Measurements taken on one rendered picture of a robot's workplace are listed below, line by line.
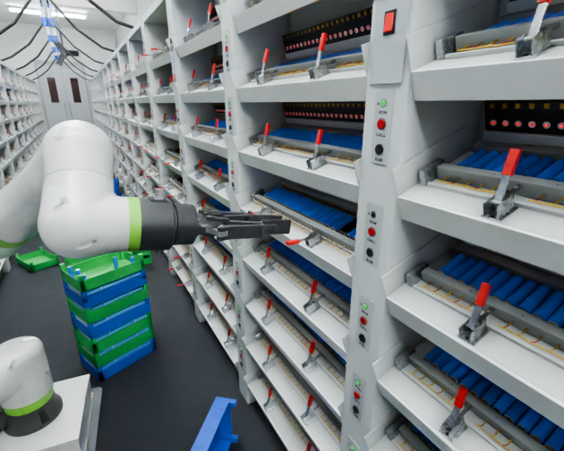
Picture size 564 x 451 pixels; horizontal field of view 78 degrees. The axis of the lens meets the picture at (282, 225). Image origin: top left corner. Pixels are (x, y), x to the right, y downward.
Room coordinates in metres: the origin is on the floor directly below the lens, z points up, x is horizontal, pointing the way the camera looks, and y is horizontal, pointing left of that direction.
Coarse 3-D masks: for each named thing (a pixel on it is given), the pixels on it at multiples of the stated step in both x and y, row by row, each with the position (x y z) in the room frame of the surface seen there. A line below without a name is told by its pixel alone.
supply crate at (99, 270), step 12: (120, 252) 1.66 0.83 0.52; (60, 264) 1.44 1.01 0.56; (84, 264) 1.53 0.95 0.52; (96, 264) 1.57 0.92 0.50; (108, 264) 1.60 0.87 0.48; (120, 264) 1.60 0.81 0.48; (132, 264) 1.51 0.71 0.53; (96, 276) 1.38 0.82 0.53; (108, 276) 1.42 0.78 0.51; (120, 276) 1.46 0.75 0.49; (84, 288) 1.33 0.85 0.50
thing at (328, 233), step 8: (256, 200) 1.19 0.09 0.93; (264, 200) 1.13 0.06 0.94; (272, 208) 1.08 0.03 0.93; (280, 208) 1.03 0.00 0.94; (288, 208) 1.02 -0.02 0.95; (288, 216) 0.99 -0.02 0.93; (296, 216) 0.96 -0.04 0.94; (304, 224) 0.91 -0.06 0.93; (312, 224) 0.88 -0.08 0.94; (312, 232) 0.87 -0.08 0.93; (328, 232) 0.82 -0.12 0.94; (336, 232) 0.81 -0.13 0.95; (336, 240) 0.79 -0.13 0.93; (344, 240) 0.77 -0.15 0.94; (352, 240) 0.76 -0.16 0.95; (336, 248) 0.77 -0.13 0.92; (352, 248) 0.74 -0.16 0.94
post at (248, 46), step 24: (264, 24) 1.25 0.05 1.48; (288, 24) 1.29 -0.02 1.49; (240, 48) 1.20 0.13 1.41; (264, 48) 1.25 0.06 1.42; (240, 120) 1.20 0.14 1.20; (264, 120) 1.24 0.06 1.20; (240, 168) 1.20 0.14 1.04; (240, 240) 1.20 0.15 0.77; (240, 264) 1.21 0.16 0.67; (240, 336) 1.24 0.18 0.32; (240, 384) 1.26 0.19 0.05
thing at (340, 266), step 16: (272, 176) 1.26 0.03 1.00; (240, 192) 1.19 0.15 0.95; (256, 192) 1.20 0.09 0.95; (256, 208) 1.14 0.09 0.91; (288, 240) 0.91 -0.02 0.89; (304, 256) 0.85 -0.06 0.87; (320, 256) 0.77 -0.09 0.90; (336, 256) 0.75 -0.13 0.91; (352, 256) 0.66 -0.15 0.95; (336, 272) 0.73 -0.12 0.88; (352, 272) 0.67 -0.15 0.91
